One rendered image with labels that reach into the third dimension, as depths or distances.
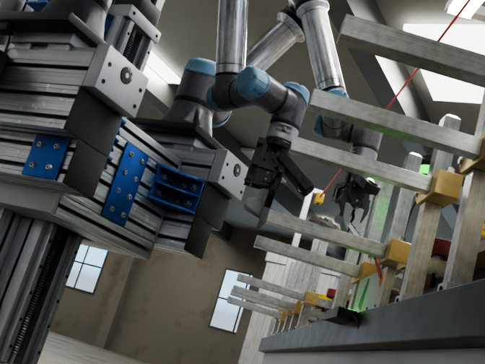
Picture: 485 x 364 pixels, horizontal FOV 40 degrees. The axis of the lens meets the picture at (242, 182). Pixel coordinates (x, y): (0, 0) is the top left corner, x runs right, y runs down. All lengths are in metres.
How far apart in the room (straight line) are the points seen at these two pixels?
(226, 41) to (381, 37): 0.85
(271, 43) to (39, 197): 0.91
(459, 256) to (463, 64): 0.36
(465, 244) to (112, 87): 0.70
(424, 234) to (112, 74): 0.69
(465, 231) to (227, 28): 0.83
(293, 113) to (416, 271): 0.49
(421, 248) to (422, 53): 0.59
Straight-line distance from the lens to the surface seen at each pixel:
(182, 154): 1.74
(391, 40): 0.90
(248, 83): 1.55
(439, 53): 0.91
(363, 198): 1.89
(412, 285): 1.38
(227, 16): 1.72
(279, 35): 2.06
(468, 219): 1.17
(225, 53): 1.69
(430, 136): 1.14
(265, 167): 1.57
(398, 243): 1.57
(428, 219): 1.41
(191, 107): 1.82
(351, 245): 1.58
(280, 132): 1.60
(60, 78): 1.36
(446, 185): 1.36
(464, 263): 1.15
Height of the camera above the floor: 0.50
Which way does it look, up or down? 15 degrees up
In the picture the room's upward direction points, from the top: 17 degrees clockwise
